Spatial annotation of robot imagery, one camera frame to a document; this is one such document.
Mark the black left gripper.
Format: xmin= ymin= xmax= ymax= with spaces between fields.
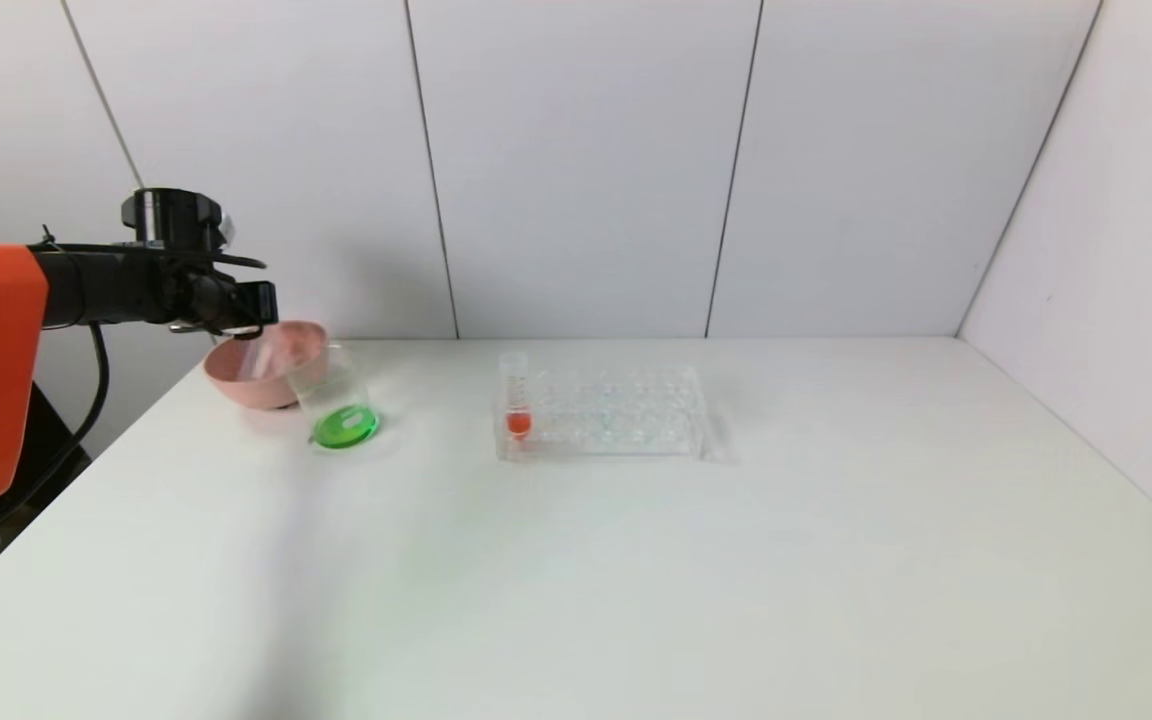
xmin=190 ymin=280 xmax=279 ymax=340

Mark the clear glass beaker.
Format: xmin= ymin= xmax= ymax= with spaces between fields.
xmin=286 ymin=343 xmax=382 ymax=451

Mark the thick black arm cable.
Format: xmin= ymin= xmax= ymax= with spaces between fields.
xmin=0 ymin=322 xmax=112 ymax=601

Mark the clear acrylic test tube rack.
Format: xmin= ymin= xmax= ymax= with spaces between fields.
xmin=493 ymin=362 xmax=707 ymax=461

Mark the test tube with red liquid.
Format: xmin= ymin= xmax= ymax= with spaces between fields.
xmin=499 ymin=352 xmax=535 ymax=441

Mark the test tube with yellow liquid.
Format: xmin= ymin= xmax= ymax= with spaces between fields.
xmin=250 ymin=338 xmax=287 ymax=383

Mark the pink bowl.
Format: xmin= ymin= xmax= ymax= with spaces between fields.
xmin=203 ymin=320 xmax=332 ymax=411

